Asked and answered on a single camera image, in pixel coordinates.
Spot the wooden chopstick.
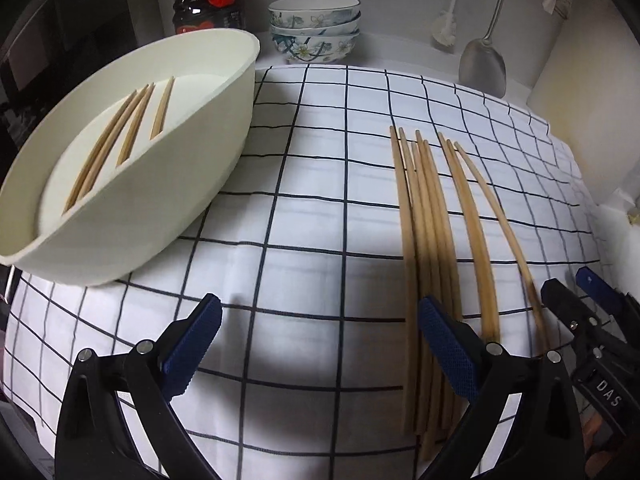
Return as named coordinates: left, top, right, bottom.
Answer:
left=390, top=126, right=419, bottom=434
left=416, top=130, right=456, bottom=436
left=150, top=76, right=175, bottom=140
left=116, top=82, right=155, bottom=166
left=452, top=142, right=551, bottom=351
left=445, top=140, right=480, bottom=220
left=74, top=83, right=151, bottom=207
left=63, top=89, right=139, bottom=212
left=422, top=138, right=467, bottom=426
left=396, top=127, right=431, bottom=436
left=412, top=141, right=442, bottom=460
left=437, top=132, right=501, bottom=342

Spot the checkered white cloth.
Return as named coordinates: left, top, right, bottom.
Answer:
left=1, top=66, right=603, bottom=479

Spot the metal spatula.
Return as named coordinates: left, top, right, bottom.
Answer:
left=458, top=0, right=506, bottom=99

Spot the large white bowl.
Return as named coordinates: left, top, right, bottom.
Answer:
left=1, top=29, right=260, bottom=286

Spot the white dish brush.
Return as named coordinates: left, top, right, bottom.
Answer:
left=431, top=0, right=458, bottom=52

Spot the middle floral bowl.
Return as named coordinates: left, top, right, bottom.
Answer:
left=270, top=15, right=360, bottom=37

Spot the floral bowl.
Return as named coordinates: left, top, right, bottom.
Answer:
left=271, top=32, right=359, bottom=64
left=270, top=15, right=360, bottom=37
left=268, top=0, right=361, bottom=29

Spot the bottom floral bowl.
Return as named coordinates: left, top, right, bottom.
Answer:
left=271, top=32, right=359, bottom=64

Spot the top floral bowl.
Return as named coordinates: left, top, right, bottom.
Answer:
left=268, top=0, right=361, bottom=29

